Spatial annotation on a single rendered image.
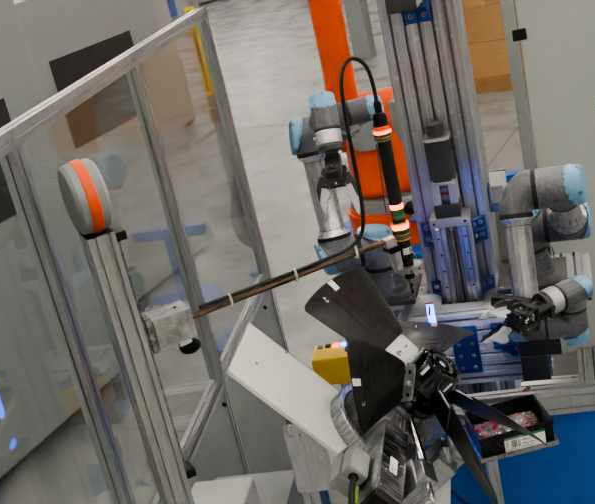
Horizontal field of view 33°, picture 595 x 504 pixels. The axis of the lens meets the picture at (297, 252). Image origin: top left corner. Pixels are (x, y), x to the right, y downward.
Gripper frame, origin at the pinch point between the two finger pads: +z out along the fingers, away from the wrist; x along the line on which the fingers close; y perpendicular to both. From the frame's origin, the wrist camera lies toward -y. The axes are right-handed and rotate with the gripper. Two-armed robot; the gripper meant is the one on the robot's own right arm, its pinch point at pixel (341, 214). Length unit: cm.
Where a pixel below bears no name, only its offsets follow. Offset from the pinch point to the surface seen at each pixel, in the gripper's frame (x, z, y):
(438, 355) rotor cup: -20, 41, -27
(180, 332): 36, 25, -61
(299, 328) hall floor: 55, 35, 302
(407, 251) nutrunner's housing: -16.5, 14.6, -32.1
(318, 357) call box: 15.4, 39.2, 19.7
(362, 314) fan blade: -2.5, 28.1, -25.0
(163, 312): 39, 20, -61
